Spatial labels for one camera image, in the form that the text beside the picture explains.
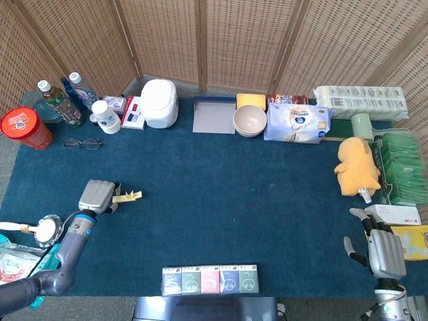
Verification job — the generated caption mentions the silver foil dish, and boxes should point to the silver foil dish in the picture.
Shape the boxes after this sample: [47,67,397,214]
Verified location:
[35,213,64,249]

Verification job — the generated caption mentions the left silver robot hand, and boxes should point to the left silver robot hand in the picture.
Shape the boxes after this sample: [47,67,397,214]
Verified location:
[78,179,121,215]

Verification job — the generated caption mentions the yellow sponge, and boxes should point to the yellow sponge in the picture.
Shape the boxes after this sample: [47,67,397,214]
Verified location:
[235,93,267,112]

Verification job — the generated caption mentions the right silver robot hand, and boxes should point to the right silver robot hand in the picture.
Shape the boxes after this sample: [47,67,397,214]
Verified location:
[343,207,407,280]

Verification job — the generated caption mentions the white rice cooker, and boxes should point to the white rice cooker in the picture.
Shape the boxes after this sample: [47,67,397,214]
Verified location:
[138,78,179,129]

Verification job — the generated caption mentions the red canister orange lid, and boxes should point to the red canister orange lid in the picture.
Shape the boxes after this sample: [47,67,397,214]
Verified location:
[0,106,54,150]

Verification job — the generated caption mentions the blue tissue packet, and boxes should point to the blue tissue packet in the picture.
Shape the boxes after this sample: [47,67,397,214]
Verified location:
[161,266,184,297]
[219,265,241,294]

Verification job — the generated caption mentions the clear water bottle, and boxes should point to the clear water bottle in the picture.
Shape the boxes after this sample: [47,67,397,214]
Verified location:
[69,72,100,112]

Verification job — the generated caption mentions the dark blue bottle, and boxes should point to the dark blue bottle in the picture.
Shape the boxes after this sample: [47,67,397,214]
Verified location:
[60,77,87,114]

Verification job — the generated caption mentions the white green paper towel pack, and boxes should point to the white green paper towel pack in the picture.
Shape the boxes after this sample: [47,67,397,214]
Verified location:
[312,85,410,122]

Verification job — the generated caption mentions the beige bowl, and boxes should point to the beige bowl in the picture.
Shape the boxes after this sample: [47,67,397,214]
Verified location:
[233,104,268,133]
[233,123,267,138]

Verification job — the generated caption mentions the dark teal table carpet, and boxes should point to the dark teal table carpet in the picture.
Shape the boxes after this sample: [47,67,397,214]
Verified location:
[0,95,428,298]

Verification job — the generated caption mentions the yellow plush toy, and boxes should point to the yellow plush toy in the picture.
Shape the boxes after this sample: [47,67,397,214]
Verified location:
[334,136,382,204]

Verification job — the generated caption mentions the stack of paper cups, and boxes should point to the stack of paper cups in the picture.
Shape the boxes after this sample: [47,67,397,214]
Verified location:
[96,113,122,135]

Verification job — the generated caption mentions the green tea bag box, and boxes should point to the green tea bag box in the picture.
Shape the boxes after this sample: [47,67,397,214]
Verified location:
[372,128,422,206]

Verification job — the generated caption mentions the light blue tissue bag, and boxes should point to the light blue tissue bag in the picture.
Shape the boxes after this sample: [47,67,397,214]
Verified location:
[263,102,332,145]

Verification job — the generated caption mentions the red and white box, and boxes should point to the red and white box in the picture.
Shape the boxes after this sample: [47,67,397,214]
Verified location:
[120,95,146,130]

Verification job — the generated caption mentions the white cardboard box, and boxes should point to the white cardboard box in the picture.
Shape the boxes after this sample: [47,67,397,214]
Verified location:
[364,204,422,226]

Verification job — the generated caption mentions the clear teal plastic container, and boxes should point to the clear teal plastic container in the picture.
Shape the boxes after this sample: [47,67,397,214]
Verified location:
[22,92,64,124]

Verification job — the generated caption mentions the green tissue packet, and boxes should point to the green tissue packet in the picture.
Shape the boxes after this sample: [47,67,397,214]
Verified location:
[238,264,260,294]
[181,265,203,296]

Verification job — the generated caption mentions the green scouring sponge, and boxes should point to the green scouring sponge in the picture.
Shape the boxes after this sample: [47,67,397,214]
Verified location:
[322,118,355,143]

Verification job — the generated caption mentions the small purple tin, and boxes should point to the small purple tin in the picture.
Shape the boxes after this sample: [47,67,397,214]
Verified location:
[102,95,128,114]

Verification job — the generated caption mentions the light green mug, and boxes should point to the light green mug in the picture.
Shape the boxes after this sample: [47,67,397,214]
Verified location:
[350,112,375,143]

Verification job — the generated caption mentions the teal-edged snack bag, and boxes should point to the teal-edged snack bag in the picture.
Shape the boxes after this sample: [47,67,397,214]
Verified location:
[0,233,63,310]

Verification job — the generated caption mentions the pink tissue packet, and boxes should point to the pink tissue packet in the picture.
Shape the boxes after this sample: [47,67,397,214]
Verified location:
[200,265,221,295]

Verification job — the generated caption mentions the grey cardboard box lid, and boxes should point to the grey cardboard box lid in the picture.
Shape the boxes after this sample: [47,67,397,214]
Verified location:
[193,96,237,135]

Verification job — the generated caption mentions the white handled brush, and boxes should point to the white handled brush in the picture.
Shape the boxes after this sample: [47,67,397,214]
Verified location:
[0,221,58,242]

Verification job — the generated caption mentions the yellow wipes pack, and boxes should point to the yellow wipes pack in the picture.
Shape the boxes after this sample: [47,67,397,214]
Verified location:
[389,225,428,261]

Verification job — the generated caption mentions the wicker folding screen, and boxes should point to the wicker folding screen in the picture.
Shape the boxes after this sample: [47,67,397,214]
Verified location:
[0,0,428,215]

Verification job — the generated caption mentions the brown snack packet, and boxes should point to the brown snack packet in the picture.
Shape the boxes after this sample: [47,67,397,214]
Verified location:
[267,93,309,106]

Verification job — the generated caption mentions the yellow sticky note pad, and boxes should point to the yellow sticky note pad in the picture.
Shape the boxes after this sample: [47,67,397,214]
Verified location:
[112,189,143,204]

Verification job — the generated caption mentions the green tea bottle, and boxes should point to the green tea bottle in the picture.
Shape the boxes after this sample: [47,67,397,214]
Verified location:
[37,80,84,128]

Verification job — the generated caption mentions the thin-framed eyeglasses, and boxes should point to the thin-framed eyeglasses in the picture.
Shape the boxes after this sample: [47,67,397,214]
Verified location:
[63,136,104,151]

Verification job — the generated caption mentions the dark robot base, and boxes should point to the dark robot base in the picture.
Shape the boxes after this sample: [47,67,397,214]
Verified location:
[133,296,280,321]

